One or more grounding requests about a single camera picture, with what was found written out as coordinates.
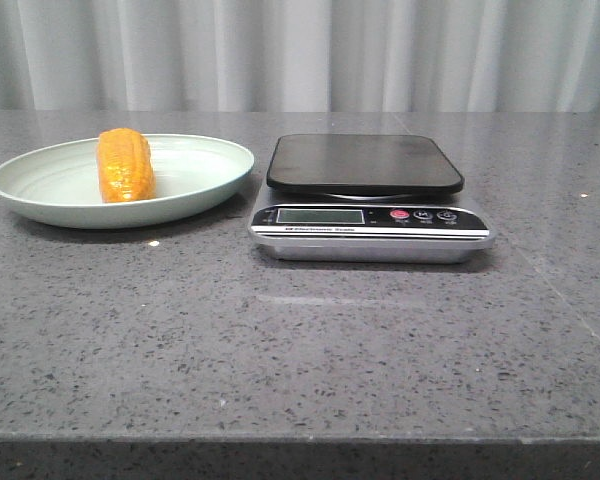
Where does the orange corn cob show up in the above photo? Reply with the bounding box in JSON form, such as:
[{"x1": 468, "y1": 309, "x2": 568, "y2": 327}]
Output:
[{"x1": 96, "y1": 128, "x2": 156, "y2": 203}]

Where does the silver digital kitchen scale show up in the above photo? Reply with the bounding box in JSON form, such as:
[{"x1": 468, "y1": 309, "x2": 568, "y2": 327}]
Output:
[{"x1": 249, "y1": 134, "x2": 496, "y2": 264}]

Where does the pale green plate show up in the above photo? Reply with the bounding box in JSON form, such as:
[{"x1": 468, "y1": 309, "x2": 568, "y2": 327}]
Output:
[{"x1": 0, "y1": 134, "x2": 255, "y2": 229}]

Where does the white curtain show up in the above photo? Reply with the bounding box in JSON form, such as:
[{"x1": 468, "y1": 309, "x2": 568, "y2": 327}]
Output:
[{"x1": 0, "y1": 1, "x2": 600, "y2": 112}]

